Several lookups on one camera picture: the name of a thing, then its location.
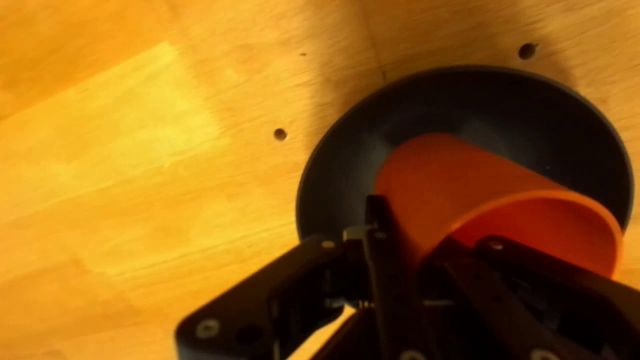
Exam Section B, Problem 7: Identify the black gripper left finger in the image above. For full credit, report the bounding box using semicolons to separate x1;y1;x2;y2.
174;194;430;360

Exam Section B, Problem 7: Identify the black bowl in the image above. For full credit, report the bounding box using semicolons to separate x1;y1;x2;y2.
295;65;636;256

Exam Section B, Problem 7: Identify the orange plastic cup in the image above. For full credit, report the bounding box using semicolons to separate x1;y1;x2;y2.
372;131;626;283

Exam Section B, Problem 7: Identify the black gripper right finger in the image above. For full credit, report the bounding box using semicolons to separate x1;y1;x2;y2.
433;234;640;360

